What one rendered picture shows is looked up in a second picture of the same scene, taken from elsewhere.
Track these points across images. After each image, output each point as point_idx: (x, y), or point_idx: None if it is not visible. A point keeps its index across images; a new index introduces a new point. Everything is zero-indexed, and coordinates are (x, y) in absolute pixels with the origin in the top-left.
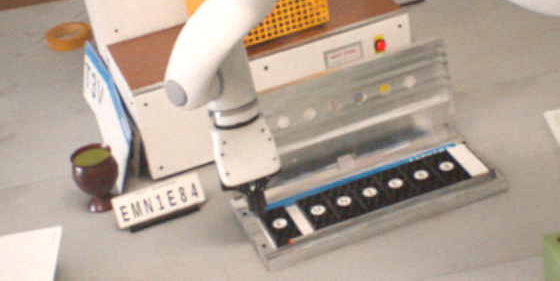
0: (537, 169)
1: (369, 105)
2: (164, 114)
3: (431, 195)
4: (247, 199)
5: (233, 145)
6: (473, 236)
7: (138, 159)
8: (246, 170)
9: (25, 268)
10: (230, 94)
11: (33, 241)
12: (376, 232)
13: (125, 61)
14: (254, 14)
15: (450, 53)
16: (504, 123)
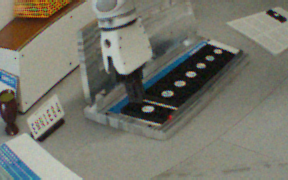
0: (250, 49)
1: (156, 18)
2: (28, 61)
3: (226, 67)
4: (129, 88)
5: (126, 39)
6: (256, 83)
7: None
8: (135, 58)
9: (33, 155)
10: (127, 2)
11: (21, 142)
12: (212, 97)
13: (0, 42)
14: None
15: None
16: (212, 30)
